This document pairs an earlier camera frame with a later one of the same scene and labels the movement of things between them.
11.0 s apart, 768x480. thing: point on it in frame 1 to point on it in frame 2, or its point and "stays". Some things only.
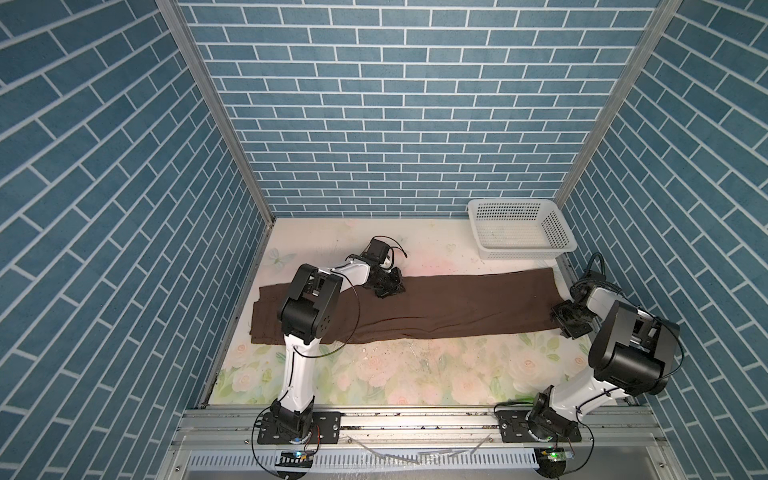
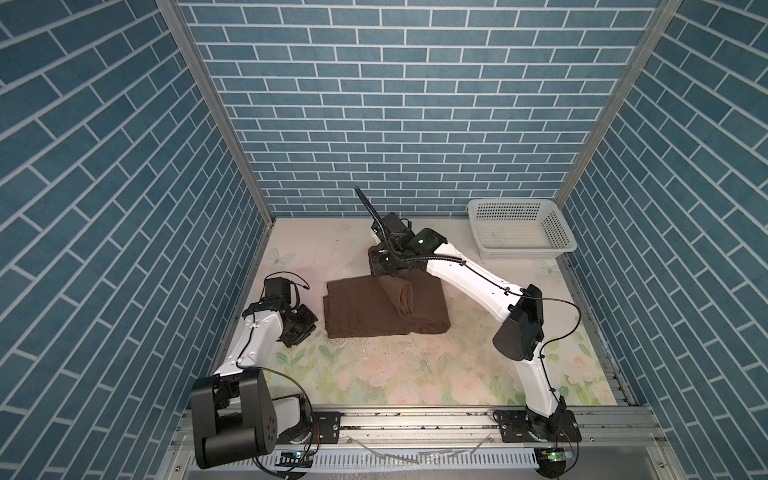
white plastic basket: (519, 229) stays
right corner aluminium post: (643, 51) stays
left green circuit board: (295, 459) stays
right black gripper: (567, 330) to (373, 263)
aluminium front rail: (233, 428) stays
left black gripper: (395, 287) to (308, 325)
